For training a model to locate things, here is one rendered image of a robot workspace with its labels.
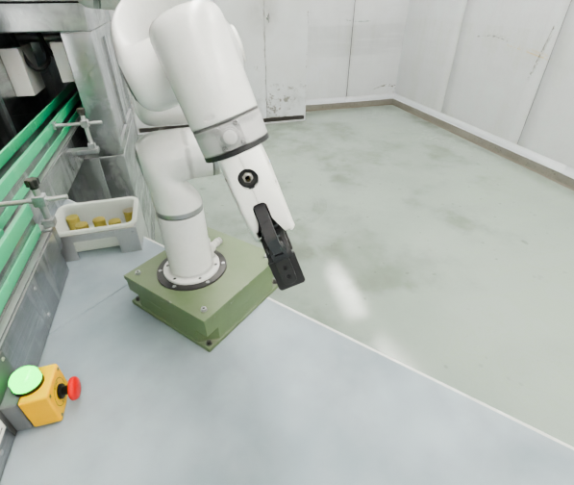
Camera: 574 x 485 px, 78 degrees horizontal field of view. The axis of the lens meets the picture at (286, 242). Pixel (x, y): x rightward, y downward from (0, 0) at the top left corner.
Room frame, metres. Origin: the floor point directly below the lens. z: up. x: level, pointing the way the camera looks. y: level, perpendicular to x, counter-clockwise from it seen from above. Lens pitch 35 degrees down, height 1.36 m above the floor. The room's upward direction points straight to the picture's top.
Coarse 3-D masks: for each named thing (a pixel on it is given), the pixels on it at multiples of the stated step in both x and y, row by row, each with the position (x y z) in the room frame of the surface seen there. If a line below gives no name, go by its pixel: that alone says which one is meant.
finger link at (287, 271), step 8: (272, 256) 0.30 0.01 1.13; (280, 256) 0.30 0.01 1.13; (272, 264) 0.31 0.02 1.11; (280, 264) 0.31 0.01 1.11; (288, 264) 0.31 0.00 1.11; (296, 264) 0.32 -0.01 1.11; (272, 272) 0.31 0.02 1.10; (280, 272) 0.31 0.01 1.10; (288, 272) 0.31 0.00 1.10; (296, 272) 0.31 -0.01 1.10; (280, 280) 0.31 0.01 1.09; (288, 280) 0.30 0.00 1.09; (296, 280) 0.31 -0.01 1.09; (304, 280) 0.31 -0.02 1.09; (280, 288) 0.31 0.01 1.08
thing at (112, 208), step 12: (72, 204) 0.94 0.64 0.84; (84, 204) 0.94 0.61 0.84; (96, 204) 0.95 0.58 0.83; (108, 204) 0.96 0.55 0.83; (120, 204) 0.97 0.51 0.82; (132, 204) 0.98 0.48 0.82; (60, 216) 0.88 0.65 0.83; (84, 216) 0.94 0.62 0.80; (96, 216) 0.95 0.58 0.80; (108, 216) 0.96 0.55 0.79; (120, 216) 0.96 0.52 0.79; (132, 216) 0.88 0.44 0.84; (60, 228) 0.85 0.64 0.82; (96, 228) 0.81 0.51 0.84; (108, 228) 0.81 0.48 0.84
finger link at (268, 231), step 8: (256, 208) 0.32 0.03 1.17; (264, 208) 0.32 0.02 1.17; (264, 216) 0.31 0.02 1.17; (264, 224) 0.30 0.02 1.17; (272, 224) 0.31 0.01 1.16; (264, 232) 0.29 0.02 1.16; (272, 232) 0.29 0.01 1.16; (272, 240) 0.29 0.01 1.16; (272, 248) 0.29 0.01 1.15; (280, 248) 0.29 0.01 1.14
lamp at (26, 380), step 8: (24, 368) 0.36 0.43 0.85; (32, 368) 0.36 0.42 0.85; (16, 376) 0.35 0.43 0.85; (24, 376) 0.35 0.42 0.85; (32, 376) 0.35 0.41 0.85; (40, 376) 0.36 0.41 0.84; (16, 384) 0.33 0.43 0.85; (24, 384) 0.34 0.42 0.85; (32, 384) 0.34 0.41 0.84; (40, 384) 0.35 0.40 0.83; (16, 392) 0.33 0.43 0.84; (24, 392) 0.33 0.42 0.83; (32, 392) 0.34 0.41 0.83
